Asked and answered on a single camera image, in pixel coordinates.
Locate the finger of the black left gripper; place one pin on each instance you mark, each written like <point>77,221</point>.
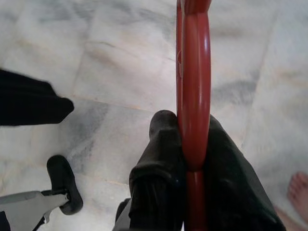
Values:
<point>24,87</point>
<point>36,111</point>

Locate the grey robot left leg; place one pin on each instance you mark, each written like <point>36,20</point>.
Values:
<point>62,178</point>

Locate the person's bare foot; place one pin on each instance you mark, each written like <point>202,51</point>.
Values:
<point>298,190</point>

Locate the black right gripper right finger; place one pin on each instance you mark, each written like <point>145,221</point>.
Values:
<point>235,192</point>

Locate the red plastic hanger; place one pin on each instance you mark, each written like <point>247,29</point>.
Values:
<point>197,96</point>

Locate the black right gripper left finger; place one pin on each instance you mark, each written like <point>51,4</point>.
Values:
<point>158,187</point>

